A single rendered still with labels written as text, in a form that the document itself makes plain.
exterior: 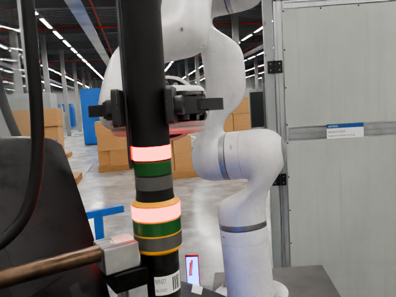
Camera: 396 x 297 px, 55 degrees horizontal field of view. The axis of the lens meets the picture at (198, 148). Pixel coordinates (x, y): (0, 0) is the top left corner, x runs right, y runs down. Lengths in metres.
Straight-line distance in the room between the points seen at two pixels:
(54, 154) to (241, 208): 0.56
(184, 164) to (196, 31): 7.28
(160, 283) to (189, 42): 0.41
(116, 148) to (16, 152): 9.07
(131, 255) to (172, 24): 0.40
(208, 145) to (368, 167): 1.52
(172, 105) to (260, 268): 0.70
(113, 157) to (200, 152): 8.63
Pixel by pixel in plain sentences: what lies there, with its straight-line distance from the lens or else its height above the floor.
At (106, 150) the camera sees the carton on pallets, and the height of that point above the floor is 0.51.
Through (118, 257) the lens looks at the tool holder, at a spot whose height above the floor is 1.35.
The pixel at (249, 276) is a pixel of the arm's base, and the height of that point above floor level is 1.05.
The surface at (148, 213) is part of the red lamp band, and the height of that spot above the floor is 1.38.
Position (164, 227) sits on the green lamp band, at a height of 1.37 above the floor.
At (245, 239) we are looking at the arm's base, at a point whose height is 1.14.
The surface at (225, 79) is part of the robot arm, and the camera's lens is 0.89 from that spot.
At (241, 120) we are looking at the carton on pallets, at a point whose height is 1.08.
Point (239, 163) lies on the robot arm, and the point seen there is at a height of 1.33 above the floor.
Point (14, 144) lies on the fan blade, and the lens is 0.45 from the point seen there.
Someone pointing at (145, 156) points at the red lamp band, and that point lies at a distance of 0.32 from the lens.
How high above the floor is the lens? 1.47
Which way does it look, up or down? 6 degrees down
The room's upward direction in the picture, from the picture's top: 4 degrees counter-clockwise
